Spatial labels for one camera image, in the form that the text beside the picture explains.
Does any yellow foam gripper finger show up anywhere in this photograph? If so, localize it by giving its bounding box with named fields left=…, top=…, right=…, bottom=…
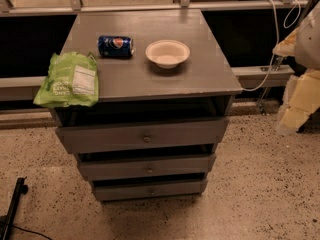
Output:
left=273, top=28, right=298, bottom=57
left=276, top=69, right=320, bottom=135

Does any grey top drawer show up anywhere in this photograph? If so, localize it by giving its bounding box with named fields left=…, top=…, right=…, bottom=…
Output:
left=56, top=117, right=228, bottom=154

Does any grey drawer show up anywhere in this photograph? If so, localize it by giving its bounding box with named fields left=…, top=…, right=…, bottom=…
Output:
left=78, top=153, right=216, bottom=181
left=93, top=178, right=207, bottom=201
left=56, top=117, right=228, bottom=154

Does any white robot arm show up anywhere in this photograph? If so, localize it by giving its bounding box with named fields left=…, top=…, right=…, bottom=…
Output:
left=273, top=2, right=320, bottom=135

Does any grey wooden drawer cabinet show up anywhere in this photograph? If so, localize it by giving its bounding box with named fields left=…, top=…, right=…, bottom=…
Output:
left=51, top=10, right=241, bottom=201

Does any grey middle drawer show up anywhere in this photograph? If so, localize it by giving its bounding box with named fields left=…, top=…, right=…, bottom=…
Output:
left=78, top=153, right=216, bottom=181

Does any grey bottom drawer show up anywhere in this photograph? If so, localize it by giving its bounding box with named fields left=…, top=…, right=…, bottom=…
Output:
left=93, top=178, right=207, bottom=201

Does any thin metal rod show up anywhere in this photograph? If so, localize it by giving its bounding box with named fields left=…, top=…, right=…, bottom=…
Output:
left=257, top=56, right=284, bottom=115

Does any white paper bowl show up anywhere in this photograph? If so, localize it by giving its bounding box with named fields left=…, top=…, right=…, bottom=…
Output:
left=145, top=40, right=190, bottom=69

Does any blue soda can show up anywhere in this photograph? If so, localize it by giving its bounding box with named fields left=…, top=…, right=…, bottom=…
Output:
left=97, top=35, right=134, bottom=58

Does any green chip bag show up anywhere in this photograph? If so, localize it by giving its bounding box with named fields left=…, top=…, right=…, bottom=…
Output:
left=33, top=52, right=99, bottom=108

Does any black stand leg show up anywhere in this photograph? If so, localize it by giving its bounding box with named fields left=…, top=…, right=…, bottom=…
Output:
left=0, top=177, right=28, bottom=240

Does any white cable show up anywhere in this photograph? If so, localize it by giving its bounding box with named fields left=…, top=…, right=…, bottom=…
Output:
left=240, top=0, right=302, bottom=93

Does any metal railing frame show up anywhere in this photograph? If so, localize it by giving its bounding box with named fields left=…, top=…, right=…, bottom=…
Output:
left=0, top=0, right=320, bottom=102

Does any black floor cable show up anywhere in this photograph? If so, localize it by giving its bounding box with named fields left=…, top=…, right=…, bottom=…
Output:
left=0, top=221, right=54, bottom=240

